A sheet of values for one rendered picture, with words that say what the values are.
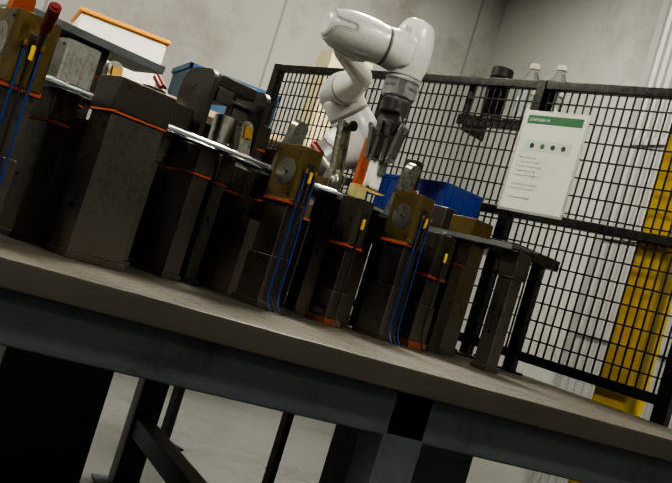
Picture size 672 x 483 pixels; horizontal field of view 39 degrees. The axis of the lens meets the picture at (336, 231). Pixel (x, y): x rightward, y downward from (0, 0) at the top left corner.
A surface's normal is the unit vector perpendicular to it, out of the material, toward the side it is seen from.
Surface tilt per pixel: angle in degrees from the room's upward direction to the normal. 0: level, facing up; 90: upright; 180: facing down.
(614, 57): 90
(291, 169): 90
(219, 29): 90
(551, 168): 90
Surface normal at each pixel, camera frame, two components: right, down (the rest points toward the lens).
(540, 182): -0.68, -0.25
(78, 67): 0.67, 0.17
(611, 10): -0.87, -0.29
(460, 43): 0.40, 0.07
